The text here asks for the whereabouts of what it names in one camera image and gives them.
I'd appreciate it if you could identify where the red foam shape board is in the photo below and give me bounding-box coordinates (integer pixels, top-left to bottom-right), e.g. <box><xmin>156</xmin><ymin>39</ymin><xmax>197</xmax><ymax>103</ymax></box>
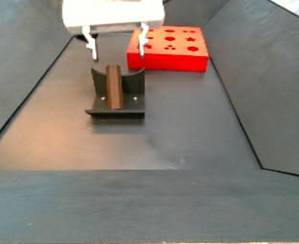
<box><xmin>125</xmin><ymin>26</ymin><xmax>209</xmax><ymax>72</ymax></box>

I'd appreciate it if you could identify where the black curved holder stand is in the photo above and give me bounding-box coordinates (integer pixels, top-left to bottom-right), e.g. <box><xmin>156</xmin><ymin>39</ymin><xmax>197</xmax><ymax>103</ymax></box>
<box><xmin>85</xmin><ymin>65</ymin><xmax>145</xmax><ymax>118</ymax></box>

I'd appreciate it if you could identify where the brown hexagonal prism block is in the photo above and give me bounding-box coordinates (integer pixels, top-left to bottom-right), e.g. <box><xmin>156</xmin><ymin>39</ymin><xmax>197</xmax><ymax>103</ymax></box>
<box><xmin>105</xmin><ymin>65</ymin><xmax>122</xmax><ymax>110</ymax></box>

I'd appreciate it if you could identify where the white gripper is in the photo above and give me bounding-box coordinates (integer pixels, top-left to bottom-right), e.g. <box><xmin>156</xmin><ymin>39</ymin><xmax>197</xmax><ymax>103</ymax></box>
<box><xmin>62</xmin><ymin>0</ymin><xmax>165</xmax><ymax>60</ymax></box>

